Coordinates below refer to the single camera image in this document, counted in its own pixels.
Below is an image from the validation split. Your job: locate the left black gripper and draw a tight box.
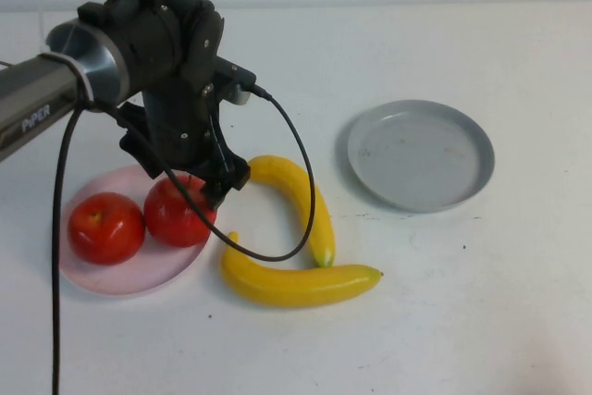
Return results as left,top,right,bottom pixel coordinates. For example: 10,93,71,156
115,70,251,211

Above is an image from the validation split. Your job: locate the red plastic apple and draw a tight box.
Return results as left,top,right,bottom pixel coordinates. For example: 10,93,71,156
142,176,218,249
68,191,147,266

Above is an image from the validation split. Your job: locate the yellow banana green tip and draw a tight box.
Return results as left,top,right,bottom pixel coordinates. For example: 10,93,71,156
247,154,337,269

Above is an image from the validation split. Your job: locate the yellow banana brown tip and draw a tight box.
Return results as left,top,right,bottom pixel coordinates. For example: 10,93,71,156
220,230,385,309

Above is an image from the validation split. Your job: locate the pink round plate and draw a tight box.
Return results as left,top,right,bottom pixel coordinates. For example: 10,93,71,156
57,164,214,297

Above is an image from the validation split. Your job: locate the grey round plate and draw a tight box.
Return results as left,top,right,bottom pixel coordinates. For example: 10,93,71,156
339,98,496,215

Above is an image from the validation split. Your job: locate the white zip tie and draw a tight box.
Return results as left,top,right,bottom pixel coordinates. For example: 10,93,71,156
36,0,96,105

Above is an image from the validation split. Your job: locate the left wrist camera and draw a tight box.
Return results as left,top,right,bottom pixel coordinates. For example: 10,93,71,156
212,57,258,105

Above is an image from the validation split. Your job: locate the black left camera cable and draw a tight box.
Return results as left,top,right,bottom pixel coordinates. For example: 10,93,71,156
50,84,325,395

